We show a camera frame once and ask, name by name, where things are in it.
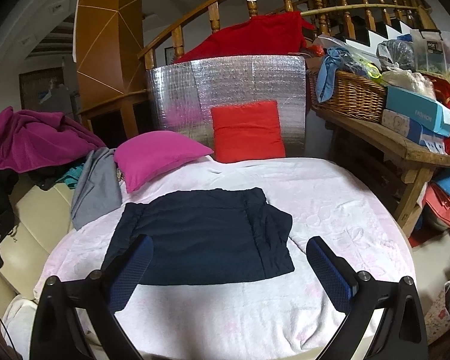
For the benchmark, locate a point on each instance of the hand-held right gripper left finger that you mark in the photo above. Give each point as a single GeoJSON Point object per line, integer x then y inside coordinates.
{"type": "Point", "coordinates": [133, 273]}

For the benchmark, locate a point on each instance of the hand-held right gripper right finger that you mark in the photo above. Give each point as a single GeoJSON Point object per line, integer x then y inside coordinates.
{"type": "Point", "coordinates": [328, 273]}

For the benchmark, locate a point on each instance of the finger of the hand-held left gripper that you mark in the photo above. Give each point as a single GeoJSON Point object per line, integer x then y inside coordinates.
{"type": "Point", "coordinates": [2, 221]}

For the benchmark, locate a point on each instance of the navy blue padded jacket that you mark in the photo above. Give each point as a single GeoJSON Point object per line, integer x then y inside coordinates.
{"type": "Point", "coordinates": [195, 243]}

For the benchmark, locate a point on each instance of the cream leather sofa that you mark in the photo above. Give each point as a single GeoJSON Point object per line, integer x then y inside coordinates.
{"type": "Point", "coordinates": [33, 225]}

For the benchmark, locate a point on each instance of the white fleece cover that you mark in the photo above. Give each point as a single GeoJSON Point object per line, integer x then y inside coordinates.
{"type": "Point", "coordinates": [17, 318]}

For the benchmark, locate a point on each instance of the pale pink fleece blanket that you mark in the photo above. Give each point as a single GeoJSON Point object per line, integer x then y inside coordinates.
{"type": "Point", "coordinates": [341, 202]}

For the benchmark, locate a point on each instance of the teal cloth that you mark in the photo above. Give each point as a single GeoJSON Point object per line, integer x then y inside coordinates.
{"type": "Point", "coordinates": [73, 178]}

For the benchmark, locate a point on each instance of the magenta garment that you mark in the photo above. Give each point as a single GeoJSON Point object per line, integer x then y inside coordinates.
{"type": "Point", "coordinates": [30, 142]}

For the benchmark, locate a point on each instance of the grey garment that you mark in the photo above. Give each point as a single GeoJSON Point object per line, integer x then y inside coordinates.
{"type": "Point", "coordinates": [95, 191]}

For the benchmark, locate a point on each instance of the red floor mat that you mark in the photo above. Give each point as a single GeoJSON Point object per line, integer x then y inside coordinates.
{"type": "Point", "coordinates": [423, 237]}

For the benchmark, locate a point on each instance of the floral paper bag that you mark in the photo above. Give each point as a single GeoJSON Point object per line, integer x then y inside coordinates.
{"type": "Point", "coordinates": [437, 315]}

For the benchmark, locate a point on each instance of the magenta pillow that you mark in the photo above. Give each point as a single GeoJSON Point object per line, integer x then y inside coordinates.
{"type": "Point", "coordinates": [153, 157]}

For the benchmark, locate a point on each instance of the pile of orange cloths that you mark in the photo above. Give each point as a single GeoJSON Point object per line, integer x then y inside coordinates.
{"type": "Point", "coordinates": [446, 202]}

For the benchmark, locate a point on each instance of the wooden side table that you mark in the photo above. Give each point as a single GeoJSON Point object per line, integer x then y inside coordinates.
{"type": "Point", "coordinates": [397, 138]}

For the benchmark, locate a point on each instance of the red cushion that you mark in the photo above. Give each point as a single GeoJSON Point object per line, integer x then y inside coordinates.
{"type": "Point", "coordinates": [247, 131]}

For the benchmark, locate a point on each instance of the patterned pale box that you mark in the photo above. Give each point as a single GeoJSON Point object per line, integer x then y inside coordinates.
{"type": "Point", "coordinates": [397, 122]}

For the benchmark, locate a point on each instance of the wicker basket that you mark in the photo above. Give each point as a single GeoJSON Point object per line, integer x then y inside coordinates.
{"type": "Point", "coordinates": [352, 97]}

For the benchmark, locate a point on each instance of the blue shoe box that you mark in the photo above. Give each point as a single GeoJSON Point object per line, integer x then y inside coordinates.
{"type": "Point", "coordinates": [412, 108]}

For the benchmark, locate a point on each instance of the blue cloth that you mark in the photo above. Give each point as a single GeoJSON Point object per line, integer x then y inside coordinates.
{"type": "Point", "coordinates": [326, 75]}

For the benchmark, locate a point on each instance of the wooden column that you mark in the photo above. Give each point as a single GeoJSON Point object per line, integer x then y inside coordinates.
{"type": "Point", "coordinates": [101, 45]}

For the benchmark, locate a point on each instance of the yellow-green goggles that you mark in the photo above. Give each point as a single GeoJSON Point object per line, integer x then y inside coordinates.
{"type": "Point", "coordinates": [373, 70]}

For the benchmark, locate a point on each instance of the white plastic bag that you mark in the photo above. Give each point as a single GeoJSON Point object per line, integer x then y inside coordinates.
{"type": "Point", "coordinates": [405, 78]}

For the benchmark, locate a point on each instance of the silver foil insulation board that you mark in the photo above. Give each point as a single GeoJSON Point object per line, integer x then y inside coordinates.
{"type": "Point", "coordinates": [240, 78]}

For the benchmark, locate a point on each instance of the red gift box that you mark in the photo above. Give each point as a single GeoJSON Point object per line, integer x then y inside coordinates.
{"type": "Point", "coordinates": [448, 93]}

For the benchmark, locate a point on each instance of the plastic bag with dark contents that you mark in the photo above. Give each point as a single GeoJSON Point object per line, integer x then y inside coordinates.
{"type": "Point", "coordinates": [397, 52]}

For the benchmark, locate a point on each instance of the red cloth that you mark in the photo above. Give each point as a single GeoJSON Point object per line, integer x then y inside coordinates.
{"type": "Point", "coordinates": [247, 37]}

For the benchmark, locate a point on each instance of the wooden stair railing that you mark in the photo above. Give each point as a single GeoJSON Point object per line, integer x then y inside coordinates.
{"type": "Point", "coordinates": [217, 15]}

